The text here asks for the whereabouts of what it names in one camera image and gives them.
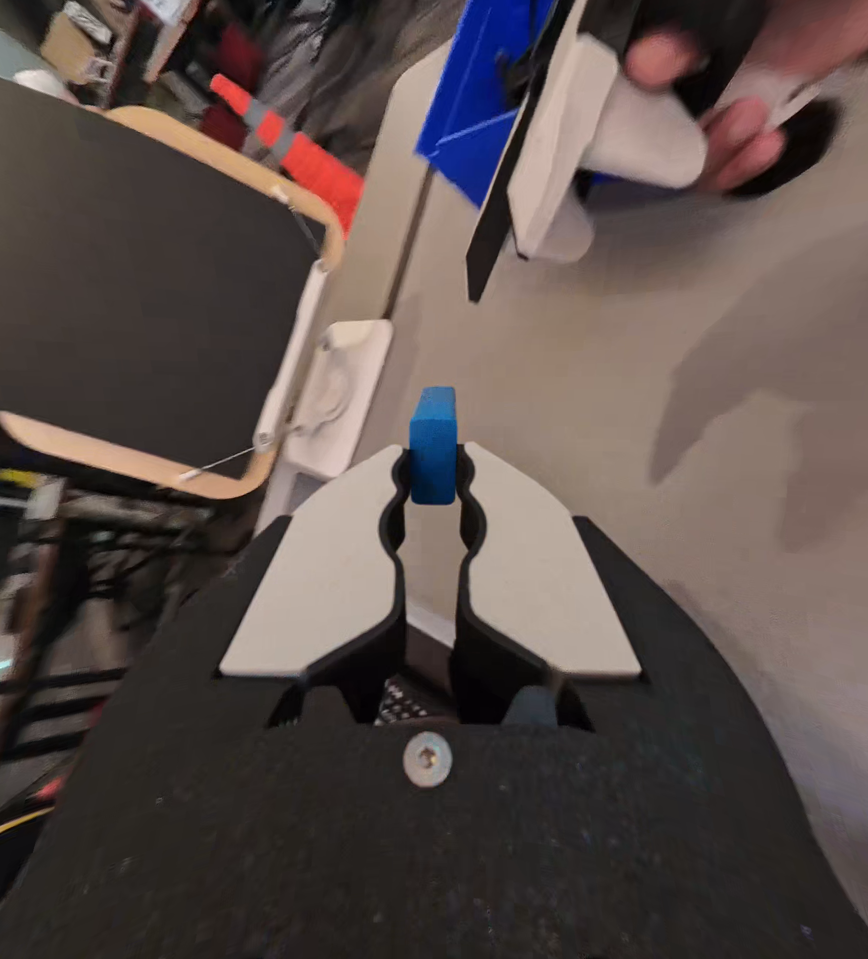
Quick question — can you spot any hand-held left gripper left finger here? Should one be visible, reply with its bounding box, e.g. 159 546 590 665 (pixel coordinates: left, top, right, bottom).
219 444 409 724

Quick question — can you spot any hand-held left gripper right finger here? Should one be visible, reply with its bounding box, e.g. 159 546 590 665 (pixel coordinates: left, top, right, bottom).
452 442 641 722

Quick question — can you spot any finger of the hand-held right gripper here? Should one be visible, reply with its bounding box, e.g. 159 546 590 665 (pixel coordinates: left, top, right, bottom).
466 0 592 303
507 39 621 261

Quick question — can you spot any blue plastic bin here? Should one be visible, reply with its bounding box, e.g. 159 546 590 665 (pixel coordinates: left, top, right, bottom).
415 0 630 211

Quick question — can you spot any blue rectangular block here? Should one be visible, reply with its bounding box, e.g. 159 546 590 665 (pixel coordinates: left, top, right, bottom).
409 387 459 505

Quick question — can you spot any grey desk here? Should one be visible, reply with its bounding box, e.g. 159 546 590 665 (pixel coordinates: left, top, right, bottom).
254 45 868 953
329 41 453 323

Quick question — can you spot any person's right hand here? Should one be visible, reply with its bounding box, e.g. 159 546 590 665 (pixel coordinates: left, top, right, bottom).
625 0 868 192

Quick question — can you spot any white monitor stand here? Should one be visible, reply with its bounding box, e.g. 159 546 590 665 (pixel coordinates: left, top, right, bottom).
254 258 394 480

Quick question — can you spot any orange traffic cone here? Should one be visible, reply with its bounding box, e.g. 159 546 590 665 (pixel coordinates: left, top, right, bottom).
209 72 366 241

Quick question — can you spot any wood-framed black screen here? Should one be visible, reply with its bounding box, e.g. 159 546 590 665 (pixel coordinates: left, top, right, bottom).
0 63 347 501

